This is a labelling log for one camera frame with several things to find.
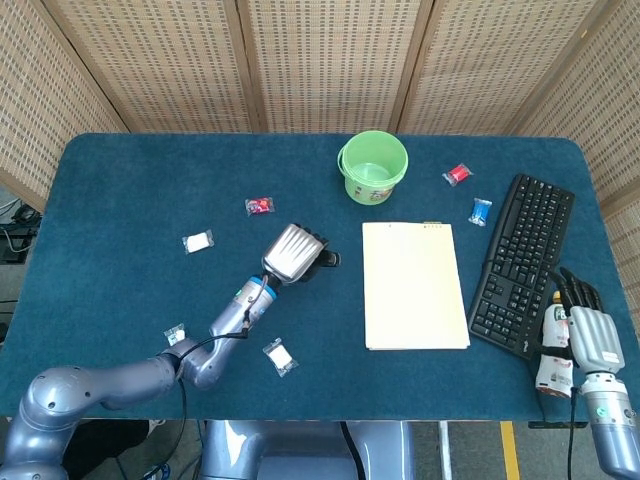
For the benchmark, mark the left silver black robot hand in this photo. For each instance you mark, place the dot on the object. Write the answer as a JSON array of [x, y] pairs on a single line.
[[290, 255]]

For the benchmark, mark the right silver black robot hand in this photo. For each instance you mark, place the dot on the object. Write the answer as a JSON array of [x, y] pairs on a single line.
[[597, 340]]

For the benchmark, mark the black stapler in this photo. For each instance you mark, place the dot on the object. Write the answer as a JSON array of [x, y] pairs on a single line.
[[334, 259]]

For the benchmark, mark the white drink pouch yellow cap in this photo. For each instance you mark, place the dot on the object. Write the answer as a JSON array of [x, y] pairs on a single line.
[[554, 325]]

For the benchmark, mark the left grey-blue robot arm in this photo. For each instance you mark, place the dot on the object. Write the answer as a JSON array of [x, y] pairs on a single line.
[[100, 385]]

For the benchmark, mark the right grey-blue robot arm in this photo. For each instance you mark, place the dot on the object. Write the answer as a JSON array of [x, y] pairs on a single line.
[[615, 435]]

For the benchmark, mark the red pink candy packet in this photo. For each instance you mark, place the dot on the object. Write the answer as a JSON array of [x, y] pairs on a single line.
[[260, 206]]

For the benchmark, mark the small white candy packet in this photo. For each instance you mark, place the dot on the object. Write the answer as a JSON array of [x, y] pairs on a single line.
[[197, 242]]

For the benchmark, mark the large white candy packet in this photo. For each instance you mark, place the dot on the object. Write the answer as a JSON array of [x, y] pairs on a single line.
[[280, 357]]

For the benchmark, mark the black computer keyboard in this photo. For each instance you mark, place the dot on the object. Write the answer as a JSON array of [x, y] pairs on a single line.
[[525, 250]]

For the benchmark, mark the green plastic bucket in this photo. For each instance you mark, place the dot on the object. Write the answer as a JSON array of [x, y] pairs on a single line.
[[372, 172]]

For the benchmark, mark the cream paper folder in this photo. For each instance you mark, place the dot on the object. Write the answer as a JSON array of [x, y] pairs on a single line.
[[412, 290]]

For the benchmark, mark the lion print snack packet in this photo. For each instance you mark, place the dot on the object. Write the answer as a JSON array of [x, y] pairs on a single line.
[[175, 334]]

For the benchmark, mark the blue felt table cover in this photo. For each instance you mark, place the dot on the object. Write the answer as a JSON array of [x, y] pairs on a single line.
[[150, 175]]

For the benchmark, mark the blue candy packet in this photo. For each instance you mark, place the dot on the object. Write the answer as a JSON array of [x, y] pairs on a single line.
[[480, 211]]

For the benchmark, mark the white table leg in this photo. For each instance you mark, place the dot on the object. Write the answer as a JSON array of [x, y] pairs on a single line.
[[445, 450]]

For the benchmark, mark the grey-blue robot torso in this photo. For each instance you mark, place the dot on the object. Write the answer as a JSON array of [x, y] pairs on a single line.
[[290, 450]]

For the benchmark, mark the woven wicker folding screen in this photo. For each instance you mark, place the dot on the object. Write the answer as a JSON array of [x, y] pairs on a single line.
[[325, 60]]

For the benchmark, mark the plastic water bottle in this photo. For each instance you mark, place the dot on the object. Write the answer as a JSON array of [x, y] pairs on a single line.
[[160, 472]]

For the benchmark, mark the black fabric object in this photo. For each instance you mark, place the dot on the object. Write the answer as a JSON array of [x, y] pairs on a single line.
[[110, 445]]

